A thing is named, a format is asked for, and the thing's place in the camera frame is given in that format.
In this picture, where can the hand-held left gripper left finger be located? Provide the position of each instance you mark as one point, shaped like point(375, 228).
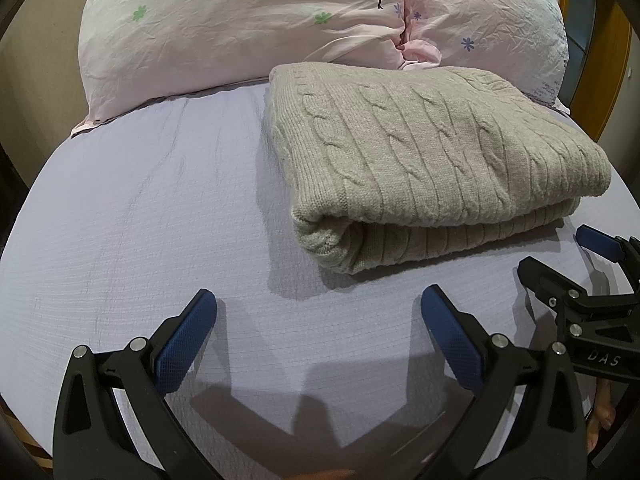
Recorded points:
point(187, 340)

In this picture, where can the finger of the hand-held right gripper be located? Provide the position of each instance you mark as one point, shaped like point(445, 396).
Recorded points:
point(597, 241)
point(542, 276)

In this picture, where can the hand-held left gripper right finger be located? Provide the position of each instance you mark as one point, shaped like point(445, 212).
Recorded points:
point(450, 335)

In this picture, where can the person's right hand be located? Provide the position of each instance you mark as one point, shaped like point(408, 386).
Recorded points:
point(602, 410)

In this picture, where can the lavender bed sheet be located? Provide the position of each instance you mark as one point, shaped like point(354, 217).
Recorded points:
point(150, 220)

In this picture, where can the wooden headboard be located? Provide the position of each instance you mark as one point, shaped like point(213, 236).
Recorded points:
point(597, 50)

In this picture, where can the pink floral pillow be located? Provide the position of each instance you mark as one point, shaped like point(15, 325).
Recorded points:
point(225, 30)
point(490, 15)

